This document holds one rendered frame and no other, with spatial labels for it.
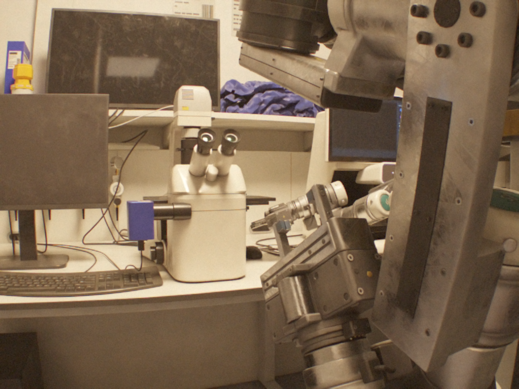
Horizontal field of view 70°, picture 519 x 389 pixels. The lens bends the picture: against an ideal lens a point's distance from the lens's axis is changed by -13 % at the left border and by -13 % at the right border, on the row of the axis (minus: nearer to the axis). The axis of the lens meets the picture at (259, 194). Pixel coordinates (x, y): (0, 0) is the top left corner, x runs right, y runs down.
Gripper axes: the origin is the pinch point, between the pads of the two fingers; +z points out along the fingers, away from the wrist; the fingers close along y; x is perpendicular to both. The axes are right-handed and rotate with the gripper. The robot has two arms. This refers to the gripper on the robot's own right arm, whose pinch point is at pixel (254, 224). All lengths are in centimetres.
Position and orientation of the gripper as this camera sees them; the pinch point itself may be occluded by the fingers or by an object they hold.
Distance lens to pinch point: 135.2
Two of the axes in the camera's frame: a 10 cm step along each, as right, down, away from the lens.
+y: 0.1, -0.5, 10.0
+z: -9.4, 3.4, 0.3
